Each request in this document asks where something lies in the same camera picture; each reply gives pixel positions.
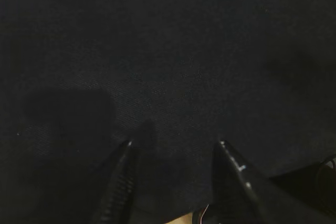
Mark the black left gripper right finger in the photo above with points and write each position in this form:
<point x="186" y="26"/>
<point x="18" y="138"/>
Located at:
<point x="242" y="194"/>

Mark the black table cloth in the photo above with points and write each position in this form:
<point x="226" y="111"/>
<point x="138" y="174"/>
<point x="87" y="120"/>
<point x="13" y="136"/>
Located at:
<point x="78" y="77"/>

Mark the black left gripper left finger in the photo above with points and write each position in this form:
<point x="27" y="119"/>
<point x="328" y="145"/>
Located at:
<point x="116" y="202"/>

